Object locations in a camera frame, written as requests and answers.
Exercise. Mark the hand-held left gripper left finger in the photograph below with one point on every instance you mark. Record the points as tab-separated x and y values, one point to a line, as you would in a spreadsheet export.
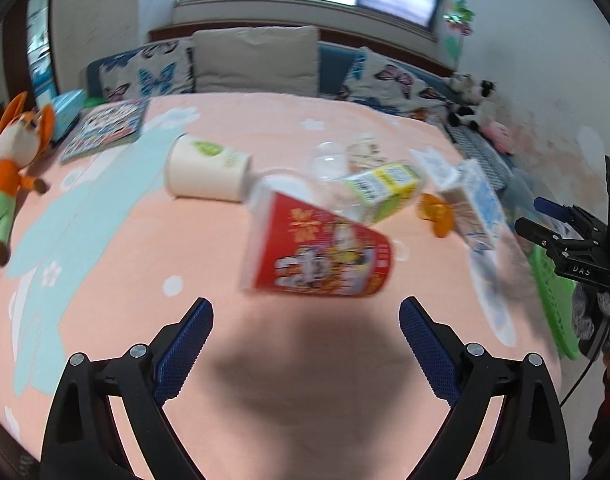
185	345

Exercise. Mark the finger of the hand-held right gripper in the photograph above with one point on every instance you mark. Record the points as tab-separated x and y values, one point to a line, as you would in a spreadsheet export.
550	206
535	232

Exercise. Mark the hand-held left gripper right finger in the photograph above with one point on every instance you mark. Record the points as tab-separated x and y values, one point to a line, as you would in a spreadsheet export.
430	350

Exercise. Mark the white blue drink carton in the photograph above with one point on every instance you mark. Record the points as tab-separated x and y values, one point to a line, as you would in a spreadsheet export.
477	205

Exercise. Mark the green mesh basket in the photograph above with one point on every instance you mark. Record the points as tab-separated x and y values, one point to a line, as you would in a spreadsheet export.
550	300

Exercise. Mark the orange plastic piece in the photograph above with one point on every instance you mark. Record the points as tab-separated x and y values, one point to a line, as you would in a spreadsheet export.
435	212

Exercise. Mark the white printed wrapper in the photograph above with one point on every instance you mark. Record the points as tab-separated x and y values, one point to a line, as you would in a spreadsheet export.
432	167

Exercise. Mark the red printed paper cup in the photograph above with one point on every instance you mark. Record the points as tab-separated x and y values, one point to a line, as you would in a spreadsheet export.
325	250

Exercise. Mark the clear bottle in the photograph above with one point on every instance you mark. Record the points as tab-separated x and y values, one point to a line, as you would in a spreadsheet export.
385	187

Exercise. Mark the white paper cup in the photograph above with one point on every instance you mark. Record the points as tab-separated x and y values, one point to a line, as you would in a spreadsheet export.
205	170

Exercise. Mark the person's right hand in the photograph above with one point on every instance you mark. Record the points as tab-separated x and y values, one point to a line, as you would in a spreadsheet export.
597	310

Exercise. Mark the grey striped cloth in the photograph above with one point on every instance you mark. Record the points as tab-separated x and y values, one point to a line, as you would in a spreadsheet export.
480	157

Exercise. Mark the pink plush toy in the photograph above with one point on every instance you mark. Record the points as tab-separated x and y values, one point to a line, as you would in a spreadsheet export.
500	135

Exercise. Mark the black white cow plush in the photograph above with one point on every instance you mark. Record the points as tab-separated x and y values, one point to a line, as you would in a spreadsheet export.
467	100

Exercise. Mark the right butterfly pillow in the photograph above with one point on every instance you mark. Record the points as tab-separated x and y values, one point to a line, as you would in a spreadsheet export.
385	82

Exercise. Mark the brown wooden headboard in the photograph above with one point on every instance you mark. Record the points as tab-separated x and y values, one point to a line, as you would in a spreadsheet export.
385	45

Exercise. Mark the colourful picture book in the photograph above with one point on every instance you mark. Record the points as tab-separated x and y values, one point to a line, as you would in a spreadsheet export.
107	127

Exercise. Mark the teal box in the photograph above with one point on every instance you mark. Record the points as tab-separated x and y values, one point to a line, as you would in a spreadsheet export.
67	110

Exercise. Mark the orange fox plush toy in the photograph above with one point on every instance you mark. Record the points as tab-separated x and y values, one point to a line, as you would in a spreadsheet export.
15	135

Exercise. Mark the butterfly print pillow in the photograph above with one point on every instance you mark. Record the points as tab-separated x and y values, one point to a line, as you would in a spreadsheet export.
145	70

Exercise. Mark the beige pillow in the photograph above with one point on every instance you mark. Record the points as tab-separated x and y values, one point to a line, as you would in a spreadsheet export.
255	60

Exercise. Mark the green flower wall decoration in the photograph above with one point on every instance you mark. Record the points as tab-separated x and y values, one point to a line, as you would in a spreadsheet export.
455	25

